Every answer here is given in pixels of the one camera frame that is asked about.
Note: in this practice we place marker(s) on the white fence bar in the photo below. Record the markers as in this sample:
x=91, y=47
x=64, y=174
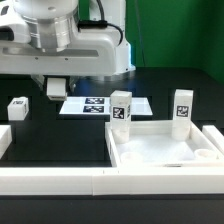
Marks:
x=5, y=138
x=111, y=181
x=215, y=136

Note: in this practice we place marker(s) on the white square tabletop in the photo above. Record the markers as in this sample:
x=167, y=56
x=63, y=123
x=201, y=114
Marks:
x=151, y=145

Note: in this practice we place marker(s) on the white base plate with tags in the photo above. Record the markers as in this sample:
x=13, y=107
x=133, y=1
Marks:
x=101, y=106

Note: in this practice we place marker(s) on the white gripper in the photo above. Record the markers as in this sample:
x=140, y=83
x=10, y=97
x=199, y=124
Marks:
x=49, y=38

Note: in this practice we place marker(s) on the white front fence bar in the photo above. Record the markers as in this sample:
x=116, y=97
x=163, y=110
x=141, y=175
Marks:
x=111, y=181

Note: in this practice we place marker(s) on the white right fence bar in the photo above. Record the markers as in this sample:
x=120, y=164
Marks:
x=215, y=136

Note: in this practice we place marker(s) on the white left fence bar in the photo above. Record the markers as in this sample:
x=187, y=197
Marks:
x=5, y=138

